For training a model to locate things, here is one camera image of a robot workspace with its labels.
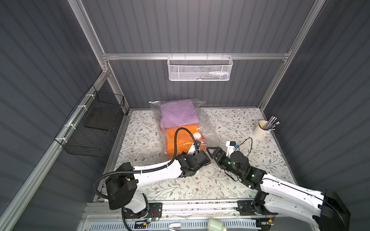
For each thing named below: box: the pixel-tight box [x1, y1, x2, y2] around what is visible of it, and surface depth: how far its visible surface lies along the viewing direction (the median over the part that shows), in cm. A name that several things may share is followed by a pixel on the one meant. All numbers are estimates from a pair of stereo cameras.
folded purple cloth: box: [159, 99, 200, 129], surface depth 106 cm
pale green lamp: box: [207, 217, 225, 231], surface depth 64 cm
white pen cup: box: [253, 119, 272, 141], surface depth 98 cm
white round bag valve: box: [193, 131, 202, 140], surface depth 95 cm
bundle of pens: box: [263, 115, 281, 131], surface depth 96 cm
